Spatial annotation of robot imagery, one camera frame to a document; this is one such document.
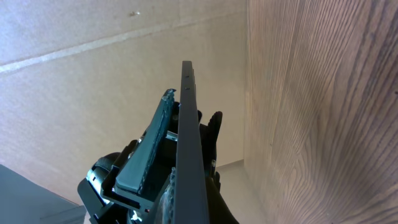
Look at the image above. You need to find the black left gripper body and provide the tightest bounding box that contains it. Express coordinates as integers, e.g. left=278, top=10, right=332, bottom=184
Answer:
left=76, top=101, right=222, bottom=224

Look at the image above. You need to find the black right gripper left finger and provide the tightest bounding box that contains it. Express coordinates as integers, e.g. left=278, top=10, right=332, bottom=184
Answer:
left=146, top=167, right=176, bottom=224

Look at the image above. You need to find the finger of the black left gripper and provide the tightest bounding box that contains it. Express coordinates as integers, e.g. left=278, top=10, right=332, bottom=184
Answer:
left=116, top=88, right=175, bottom=194
left=200, top=111, right=223, bottom=177

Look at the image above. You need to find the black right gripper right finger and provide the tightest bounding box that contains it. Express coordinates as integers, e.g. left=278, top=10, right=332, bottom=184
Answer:
left=205, top=177, right=239, bottom=224

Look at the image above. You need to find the blue Galaxy smartphone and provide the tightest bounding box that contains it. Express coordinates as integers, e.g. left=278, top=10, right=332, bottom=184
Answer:
left=173, top=61, right=210, bottom=224

